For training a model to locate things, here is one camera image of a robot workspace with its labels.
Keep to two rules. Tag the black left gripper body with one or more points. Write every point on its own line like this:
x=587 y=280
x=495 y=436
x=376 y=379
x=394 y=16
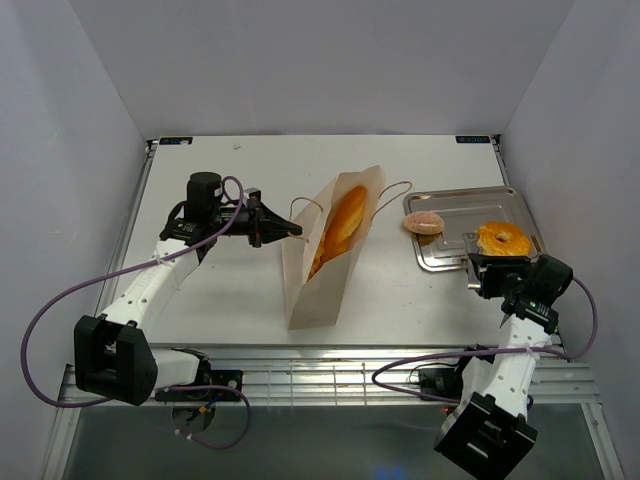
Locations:
x=242 y=222

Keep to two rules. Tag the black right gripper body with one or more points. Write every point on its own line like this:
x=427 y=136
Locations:
x=496 y=281

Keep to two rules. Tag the metal bread tongs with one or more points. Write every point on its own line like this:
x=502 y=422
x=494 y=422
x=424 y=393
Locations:
x=470 y=240

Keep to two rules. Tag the ring shaped fake bread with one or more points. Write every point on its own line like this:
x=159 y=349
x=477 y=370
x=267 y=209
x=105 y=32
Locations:
x=502 y=239

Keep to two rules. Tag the beige paper bag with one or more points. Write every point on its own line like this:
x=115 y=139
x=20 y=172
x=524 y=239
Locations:
x=317 y=302

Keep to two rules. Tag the scored oval fake loaf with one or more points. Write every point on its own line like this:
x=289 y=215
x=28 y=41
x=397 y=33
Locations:
x=317 y=261

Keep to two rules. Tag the long baguette fake bread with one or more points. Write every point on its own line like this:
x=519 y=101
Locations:
x=345 y=222

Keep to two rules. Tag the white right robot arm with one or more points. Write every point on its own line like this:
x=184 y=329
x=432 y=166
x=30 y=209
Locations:
x=487 y=434

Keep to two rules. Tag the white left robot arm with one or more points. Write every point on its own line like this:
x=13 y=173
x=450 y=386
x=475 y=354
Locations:
x=112 y=355

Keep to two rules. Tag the pink sugared fake doughnut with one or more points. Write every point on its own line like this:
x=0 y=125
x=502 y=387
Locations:
x=423 y=223

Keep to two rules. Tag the metal baking tray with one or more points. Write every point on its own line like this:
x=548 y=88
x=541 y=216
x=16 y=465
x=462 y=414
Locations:
x=463 y=211

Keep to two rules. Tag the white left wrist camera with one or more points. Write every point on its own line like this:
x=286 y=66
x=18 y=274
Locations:
x=253 y=193

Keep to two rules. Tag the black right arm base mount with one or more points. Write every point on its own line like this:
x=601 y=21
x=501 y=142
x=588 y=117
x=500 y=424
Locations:
x=440 y=380

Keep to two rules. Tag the aluminium frame rail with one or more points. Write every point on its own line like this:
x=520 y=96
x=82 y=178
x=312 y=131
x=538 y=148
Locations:
x=296 y=376

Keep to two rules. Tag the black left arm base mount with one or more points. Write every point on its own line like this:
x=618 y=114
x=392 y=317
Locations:
x=210 y=387

